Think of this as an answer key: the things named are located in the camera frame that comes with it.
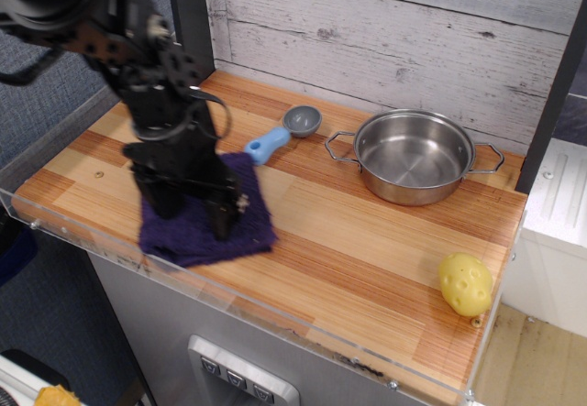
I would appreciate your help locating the silver dispenser button panel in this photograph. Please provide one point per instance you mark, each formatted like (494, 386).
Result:
(236, 380)

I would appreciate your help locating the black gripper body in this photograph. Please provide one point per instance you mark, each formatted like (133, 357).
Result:
(189, 162)

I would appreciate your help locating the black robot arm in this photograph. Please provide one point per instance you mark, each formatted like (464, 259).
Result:
(130, 44)

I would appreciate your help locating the white side cabinet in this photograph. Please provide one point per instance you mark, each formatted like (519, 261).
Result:
(547, 276)

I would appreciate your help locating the clear acrylic front guard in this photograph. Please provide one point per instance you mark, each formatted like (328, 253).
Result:
(346, 306)

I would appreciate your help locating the purple towel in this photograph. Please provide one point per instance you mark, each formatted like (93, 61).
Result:
(187, 239)

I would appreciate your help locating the dark grey right post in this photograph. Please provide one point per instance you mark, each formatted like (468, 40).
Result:
(560, 88)

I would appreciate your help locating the yellow black object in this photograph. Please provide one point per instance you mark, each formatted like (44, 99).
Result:
(48, 396)

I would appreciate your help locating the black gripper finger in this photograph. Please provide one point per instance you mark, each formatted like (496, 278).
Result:
(165, 200)
(222, 216)

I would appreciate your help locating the blue grey ice cream scoop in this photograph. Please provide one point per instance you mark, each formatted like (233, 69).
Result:
(300, 121)

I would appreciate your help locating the stainless steel pot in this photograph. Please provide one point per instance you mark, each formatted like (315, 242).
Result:
(410, 157)

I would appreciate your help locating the yellow toy potato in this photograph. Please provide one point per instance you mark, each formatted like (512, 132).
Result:
(466, 284)

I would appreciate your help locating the dark grey left post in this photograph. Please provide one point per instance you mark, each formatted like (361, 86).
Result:
(190, 18)

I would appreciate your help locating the dark grey post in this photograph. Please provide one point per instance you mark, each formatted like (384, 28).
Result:
(560, 88)
(190, 18)

